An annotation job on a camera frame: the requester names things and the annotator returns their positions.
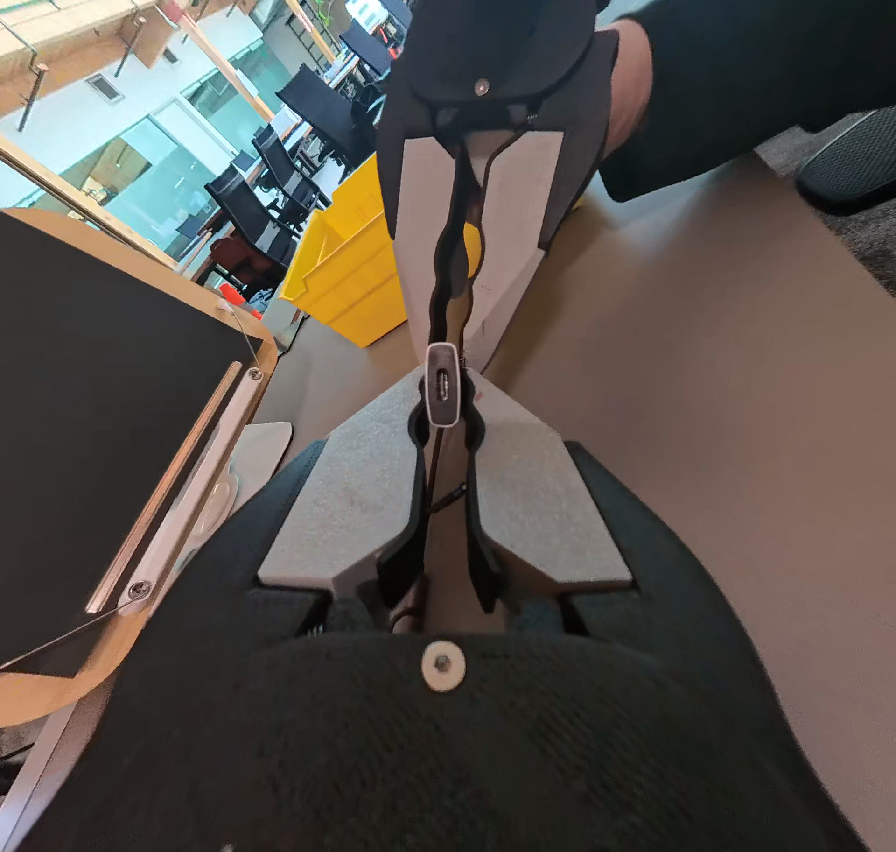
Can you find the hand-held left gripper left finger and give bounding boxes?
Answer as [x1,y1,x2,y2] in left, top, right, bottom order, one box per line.
[256,367,431,608]

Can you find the black mesh office chair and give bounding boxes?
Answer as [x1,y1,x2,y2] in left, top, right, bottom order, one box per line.
[797,106,896,217]

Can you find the wooden book stand black panel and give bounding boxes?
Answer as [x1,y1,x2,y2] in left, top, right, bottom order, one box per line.
[0,208,295,730]

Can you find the yellow plastic bin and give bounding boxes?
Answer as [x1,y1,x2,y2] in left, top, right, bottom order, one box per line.
[279,154,484,349]

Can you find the person's right forearm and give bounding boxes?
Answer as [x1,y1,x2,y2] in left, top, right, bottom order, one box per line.
[598,0,896,203]

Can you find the black cable adapter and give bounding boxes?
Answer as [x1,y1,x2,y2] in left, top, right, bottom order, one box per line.
[424,342,464,428]

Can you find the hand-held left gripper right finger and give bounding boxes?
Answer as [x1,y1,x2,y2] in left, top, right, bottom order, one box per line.
[458,367,637,615]

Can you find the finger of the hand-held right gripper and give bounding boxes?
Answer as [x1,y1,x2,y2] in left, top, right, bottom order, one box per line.
[458,129,567,377]
[394,133,469,371]

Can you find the person's right hand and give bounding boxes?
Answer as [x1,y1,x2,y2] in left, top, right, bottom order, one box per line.
[599,19,657,161]

